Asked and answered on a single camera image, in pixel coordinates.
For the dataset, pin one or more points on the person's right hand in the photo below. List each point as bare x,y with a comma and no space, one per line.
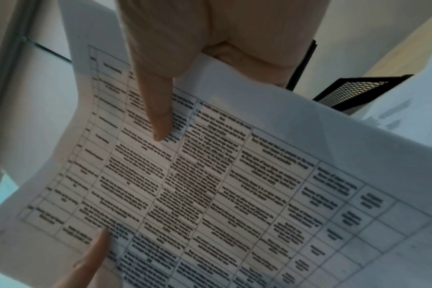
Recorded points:
219,25

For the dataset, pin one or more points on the person's left hand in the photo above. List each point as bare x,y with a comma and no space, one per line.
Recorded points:
84,258

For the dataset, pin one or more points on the black mesh paper tray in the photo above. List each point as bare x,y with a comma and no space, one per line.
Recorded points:
355,91

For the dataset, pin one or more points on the stack of papers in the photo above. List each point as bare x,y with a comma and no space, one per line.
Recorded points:
237,182

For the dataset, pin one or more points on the pile of printed papers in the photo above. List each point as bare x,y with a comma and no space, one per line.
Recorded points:
408,112

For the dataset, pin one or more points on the window with black frame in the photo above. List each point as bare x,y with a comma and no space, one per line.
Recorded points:
20,56

